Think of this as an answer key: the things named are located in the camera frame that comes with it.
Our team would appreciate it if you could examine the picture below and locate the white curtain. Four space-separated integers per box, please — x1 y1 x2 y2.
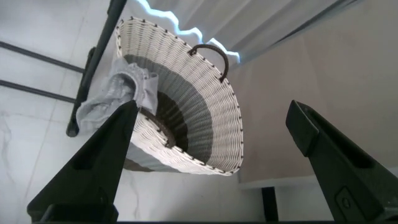
136 0 343 63

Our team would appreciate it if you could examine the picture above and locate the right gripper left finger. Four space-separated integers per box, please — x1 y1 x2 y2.
26 99 139 222

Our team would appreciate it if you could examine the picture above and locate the pale grey garment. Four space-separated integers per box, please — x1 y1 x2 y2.
75 57 159 135

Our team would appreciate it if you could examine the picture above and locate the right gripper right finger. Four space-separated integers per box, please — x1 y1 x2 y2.
285 99 398 222

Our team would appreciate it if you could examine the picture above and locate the white laundry basket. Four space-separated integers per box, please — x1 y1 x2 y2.
114 16 245 177

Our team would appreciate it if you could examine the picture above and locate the black clothes rack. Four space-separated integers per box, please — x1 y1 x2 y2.
0 0 128 138

